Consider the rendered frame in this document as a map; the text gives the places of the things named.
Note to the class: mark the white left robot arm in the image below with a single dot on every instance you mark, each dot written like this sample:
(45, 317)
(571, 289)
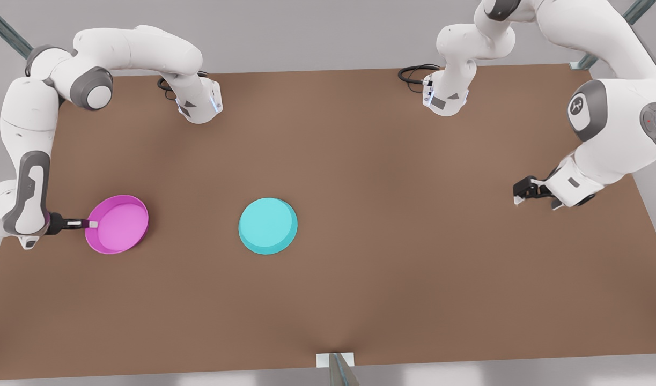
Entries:
(601, 43)

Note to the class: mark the pink plate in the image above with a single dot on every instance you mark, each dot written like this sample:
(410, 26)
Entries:
(117, 224)

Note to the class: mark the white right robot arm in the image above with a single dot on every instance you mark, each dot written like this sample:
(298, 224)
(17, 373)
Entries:
(129, 51)

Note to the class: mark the blue plate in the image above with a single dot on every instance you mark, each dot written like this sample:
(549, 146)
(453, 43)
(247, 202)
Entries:
(267, 225)

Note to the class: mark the silver frame post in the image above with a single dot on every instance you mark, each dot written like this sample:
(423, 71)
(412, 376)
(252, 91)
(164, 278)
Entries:
(338, 370)
(6, 29)
(612, 37)

